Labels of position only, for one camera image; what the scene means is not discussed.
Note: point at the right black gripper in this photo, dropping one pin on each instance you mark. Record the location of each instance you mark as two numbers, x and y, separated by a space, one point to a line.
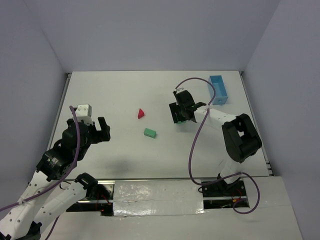
176 113

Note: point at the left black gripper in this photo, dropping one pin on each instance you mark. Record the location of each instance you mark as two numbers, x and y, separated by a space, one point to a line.
97 133

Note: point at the red triangular wood block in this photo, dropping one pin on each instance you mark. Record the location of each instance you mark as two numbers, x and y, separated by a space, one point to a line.
141 114

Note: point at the blue plastic box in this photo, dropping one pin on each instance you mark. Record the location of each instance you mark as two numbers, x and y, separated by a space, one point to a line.
221 95

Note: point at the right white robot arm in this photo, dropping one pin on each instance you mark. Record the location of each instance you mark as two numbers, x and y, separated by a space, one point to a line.
240 136

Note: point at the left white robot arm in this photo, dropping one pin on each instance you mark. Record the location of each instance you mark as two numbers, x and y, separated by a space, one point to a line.
32 213

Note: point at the light green rectangular block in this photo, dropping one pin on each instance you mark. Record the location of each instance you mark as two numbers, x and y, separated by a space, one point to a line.
150 133

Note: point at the silver tape sheet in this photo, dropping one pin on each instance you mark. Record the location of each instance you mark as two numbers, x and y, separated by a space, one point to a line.
156 198

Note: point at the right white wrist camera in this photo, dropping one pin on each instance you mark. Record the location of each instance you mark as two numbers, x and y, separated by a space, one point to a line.
179 89

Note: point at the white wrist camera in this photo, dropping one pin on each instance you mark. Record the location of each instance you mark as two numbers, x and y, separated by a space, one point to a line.
179 89
84 114

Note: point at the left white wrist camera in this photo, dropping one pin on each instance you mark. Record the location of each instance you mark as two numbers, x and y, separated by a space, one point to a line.
84 114

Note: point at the left table edge rail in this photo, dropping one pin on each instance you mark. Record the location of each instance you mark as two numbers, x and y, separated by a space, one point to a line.
64 92

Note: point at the aluminium mounting rail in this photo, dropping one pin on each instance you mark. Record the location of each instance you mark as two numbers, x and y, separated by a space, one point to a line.
213 198

